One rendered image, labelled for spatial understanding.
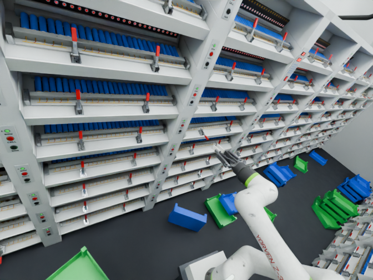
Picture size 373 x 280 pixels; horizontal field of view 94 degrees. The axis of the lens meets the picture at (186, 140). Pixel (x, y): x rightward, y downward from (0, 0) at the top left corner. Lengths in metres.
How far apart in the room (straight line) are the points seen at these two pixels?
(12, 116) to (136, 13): 0.51
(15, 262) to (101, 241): 0.48
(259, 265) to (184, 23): 1.18
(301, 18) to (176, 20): 0.88
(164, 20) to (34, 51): 0.39
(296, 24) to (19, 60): 1.33
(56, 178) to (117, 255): 0.81
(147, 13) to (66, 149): 0.63
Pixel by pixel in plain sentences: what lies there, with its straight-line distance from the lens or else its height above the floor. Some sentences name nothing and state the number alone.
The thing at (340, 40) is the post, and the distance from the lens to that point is 2.04.
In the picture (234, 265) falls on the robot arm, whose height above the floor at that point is 0.62.
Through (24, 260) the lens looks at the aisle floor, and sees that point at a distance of 1.70.
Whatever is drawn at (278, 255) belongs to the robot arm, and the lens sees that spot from 0.85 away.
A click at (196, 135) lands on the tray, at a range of 1.16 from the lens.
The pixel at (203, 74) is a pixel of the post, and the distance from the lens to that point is 0.86.
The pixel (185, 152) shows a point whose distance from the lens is 1.28.
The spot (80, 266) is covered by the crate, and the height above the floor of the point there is 0.48.
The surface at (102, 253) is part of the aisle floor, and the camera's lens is 1.63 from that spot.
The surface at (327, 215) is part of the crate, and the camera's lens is 3.17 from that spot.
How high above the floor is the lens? 1.57
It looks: 38 degrees down
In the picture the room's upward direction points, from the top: 24 degrees clockwise
